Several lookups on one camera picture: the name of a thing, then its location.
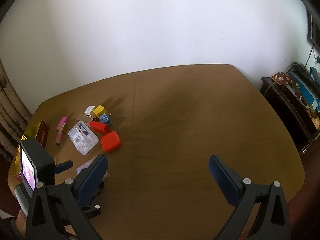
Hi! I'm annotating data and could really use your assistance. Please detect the yellow small box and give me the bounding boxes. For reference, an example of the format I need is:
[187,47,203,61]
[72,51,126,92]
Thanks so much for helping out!
[92,104,108,117]

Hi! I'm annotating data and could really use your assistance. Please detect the blue patterned small tin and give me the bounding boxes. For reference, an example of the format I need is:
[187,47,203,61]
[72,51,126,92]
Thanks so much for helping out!
[98,114,112,126]

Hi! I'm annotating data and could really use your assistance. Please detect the person's left forearm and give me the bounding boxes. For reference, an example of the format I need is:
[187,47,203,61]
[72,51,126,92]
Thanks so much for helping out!
[0,205,30,240]

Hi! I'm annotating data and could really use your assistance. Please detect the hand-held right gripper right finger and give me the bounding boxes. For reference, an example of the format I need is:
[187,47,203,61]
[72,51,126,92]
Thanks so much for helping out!
[209,155,292,240]

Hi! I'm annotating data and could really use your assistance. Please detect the red rectangular box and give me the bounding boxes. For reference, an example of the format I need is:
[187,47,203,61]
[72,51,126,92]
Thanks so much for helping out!
[89,121,111,135]

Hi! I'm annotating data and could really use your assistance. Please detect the black wall television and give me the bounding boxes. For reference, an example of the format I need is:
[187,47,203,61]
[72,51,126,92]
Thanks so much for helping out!
[306,7,320,50]

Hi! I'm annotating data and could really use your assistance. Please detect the dark wooden cabinet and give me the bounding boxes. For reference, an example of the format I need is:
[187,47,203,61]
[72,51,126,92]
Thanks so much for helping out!
[260,76,320,155]

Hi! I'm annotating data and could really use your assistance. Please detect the red tin box gold inside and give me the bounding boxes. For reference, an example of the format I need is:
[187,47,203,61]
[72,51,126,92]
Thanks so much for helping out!
[11,120,50,182]

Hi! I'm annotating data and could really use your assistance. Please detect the red square case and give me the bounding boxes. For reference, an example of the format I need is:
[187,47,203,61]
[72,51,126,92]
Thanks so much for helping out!
[101,127,122,153]

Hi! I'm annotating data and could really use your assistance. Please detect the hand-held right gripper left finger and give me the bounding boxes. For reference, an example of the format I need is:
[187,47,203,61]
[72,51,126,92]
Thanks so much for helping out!
[25,154,109,240]

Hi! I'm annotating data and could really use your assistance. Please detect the beige leaf print curtain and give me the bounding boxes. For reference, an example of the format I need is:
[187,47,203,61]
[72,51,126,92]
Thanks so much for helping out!
[0,60,33,160]

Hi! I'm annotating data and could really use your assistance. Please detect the pink lipstick tube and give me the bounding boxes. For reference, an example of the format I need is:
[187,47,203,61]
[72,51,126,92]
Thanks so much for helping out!
[54,124,69,147]

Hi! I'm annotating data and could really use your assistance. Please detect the pink rectangular box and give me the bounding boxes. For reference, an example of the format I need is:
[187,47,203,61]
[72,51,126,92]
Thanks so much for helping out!
[55,117,70,130]

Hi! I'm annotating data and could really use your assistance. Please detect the black cable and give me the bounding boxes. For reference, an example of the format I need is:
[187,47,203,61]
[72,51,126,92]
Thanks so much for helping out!
[305,44,316,67]

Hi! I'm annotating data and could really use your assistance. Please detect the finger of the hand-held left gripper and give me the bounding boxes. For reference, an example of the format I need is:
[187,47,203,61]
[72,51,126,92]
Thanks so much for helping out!
[54,160,74,174]
[82,182,105,219]

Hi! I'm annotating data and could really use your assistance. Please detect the clear box pink contents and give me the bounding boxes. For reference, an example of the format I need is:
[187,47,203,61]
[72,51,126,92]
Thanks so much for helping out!
[76,156,110,180]

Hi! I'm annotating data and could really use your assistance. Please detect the brown floral cloth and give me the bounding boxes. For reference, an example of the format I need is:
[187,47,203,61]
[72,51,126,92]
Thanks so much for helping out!
[271,72,320,130]

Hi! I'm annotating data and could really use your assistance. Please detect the silver rectangular box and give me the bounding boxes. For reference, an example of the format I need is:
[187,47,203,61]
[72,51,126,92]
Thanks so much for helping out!
[76,114,93,124]

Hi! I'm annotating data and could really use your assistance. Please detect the clear plastic box blue label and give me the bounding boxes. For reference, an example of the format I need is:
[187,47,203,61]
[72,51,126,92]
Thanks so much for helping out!
[68,120,99,155]

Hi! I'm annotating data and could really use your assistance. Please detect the blue cardboard box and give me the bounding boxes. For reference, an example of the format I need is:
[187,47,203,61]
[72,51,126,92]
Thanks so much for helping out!
[287,72,320,113]

